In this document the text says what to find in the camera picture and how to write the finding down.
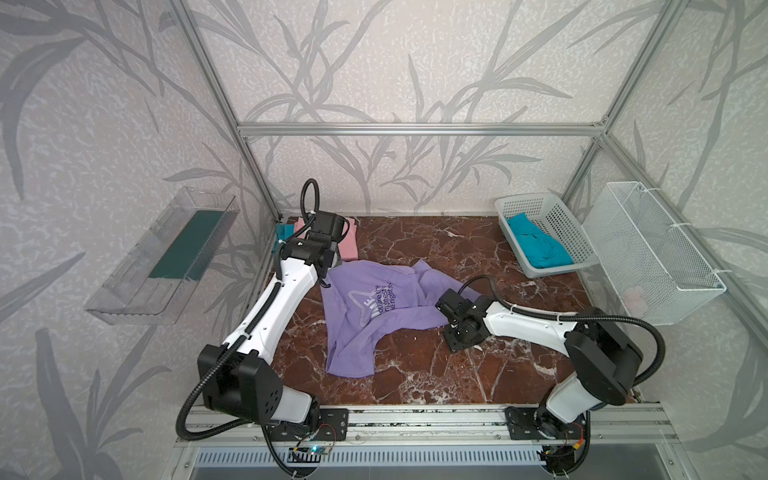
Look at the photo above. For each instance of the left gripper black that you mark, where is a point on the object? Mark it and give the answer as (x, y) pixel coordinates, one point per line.
(327, 258)

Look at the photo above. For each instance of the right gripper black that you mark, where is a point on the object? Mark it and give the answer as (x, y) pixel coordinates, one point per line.
(458, 330)

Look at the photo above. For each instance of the purple t-shirt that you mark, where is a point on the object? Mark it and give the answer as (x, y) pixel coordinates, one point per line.
(366, 301)

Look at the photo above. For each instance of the grey plastic laundry basket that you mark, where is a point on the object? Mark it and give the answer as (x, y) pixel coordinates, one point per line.
(551, 215)

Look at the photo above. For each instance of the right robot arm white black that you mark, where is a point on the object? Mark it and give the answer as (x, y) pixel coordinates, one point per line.
(605, 361)

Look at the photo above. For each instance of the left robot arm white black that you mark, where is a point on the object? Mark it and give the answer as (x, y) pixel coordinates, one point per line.
(237, 377)

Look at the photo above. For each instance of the pink folded t-shirt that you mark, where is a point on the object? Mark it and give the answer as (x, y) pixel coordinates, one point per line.
(348, 249)

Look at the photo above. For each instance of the teal folded t-shirt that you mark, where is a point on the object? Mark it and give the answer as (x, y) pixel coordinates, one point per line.
(283, 233)

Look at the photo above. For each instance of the teal t-shirt in basket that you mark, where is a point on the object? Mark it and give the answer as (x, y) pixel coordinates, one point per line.
(540, 249)

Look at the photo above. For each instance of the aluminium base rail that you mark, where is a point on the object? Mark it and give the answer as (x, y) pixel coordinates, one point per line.
(385, 425)

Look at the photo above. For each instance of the clear acrylic wall tray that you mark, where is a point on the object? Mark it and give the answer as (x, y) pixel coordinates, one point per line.
(155, 281)

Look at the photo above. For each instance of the white wire mesh basket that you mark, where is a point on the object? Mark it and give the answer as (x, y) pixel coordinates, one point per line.
(655, 269)

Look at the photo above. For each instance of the aluminium frame horizontal bar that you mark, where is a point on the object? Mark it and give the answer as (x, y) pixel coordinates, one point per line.
(252, 130)

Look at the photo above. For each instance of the aluminium frame post left rear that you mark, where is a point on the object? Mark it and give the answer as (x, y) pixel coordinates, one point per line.
(184, 18)

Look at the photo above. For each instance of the aluminium frame post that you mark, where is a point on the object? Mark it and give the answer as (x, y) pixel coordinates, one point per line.
(184, 18)
(663, 26)

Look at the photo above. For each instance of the aluminium frame post right rear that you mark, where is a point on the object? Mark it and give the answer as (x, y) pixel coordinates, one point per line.
(663, 26)

